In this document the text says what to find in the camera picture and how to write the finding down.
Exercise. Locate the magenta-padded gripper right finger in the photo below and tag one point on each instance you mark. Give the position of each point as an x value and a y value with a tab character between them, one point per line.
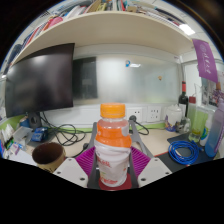
155	171

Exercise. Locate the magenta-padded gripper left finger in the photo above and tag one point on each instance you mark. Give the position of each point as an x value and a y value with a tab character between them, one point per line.
70	171

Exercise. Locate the orange-capped drink bottle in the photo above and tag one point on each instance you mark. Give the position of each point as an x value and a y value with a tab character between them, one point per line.
112	150

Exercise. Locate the translucent purple water bottle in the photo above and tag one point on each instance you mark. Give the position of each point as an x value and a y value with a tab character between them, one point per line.
215	133

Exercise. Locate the floral patterned cup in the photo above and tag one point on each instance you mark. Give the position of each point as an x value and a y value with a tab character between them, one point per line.
50	160

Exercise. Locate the small blue box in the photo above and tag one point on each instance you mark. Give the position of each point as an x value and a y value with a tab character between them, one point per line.
40	134

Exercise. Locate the black desk mat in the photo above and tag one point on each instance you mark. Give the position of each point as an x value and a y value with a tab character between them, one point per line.
203	160

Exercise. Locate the translucent white container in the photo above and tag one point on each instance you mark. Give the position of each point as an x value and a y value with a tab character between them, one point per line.
174	116

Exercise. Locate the green translucent bottle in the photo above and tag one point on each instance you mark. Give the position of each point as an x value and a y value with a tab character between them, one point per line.
196	123

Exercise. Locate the dark wine bottle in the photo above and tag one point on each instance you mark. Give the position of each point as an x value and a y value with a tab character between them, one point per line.
183	100

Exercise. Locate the black computer monitor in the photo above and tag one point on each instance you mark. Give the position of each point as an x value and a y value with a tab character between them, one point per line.
40	83

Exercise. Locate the purple hanging banner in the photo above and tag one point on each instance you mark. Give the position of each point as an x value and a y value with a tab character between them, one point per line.
205	60

